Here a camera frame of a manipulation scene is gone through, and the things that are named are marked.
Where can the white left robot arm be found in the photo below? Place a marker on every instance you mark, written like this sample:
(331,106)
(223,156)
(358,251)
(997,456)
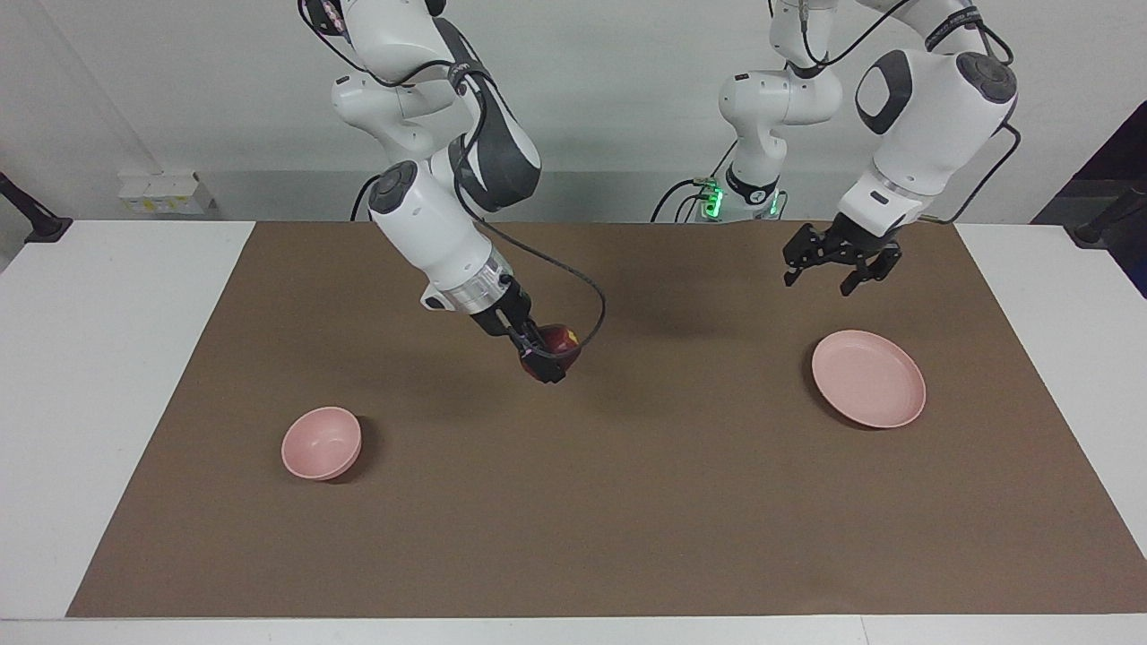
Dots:
(932,116)

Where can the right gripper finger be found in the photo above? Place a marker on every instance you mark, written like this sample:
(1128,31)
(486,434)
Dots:
(533,318)
(545,365)

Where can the black clamp stand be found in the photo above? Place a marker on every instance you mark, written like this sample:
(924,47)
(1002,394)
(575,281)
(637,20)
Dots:
(45,228)

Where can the dark red apple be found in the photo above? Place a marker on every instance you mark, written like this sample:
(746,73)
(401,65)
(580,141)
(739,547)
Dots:
(560,345)

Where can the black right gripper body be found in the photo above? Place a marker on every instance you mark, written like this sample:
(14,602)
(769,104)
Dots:
(504,318)

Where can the pink plate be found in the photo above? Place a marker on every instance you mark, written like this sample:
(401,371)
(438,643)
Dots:
(867,376)

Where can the black pole stand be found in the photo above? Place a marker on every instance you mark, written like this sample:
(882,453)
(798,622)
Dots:
(1089,235)

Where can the dark background equipment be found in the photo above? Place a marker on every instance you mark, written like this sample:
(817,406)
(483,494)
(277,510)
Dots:
(1120,152)

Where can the brown table mat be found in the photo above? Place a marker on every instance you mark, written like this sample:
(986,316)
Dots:
(573,493)

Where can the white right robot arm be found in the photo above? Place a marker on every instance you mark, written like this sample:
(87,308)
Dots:
(430,224)

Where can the pink bowl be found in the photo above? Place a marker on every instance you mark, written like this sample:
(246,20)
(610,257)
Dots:
(314,448)

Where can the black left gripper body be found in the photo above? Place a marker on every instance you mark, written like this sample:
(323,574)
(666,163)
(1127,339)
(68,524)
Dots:
(856,242)

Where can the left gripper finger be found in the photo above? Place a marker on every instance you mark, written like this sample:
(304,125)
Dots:
(805,251)
(883,266)

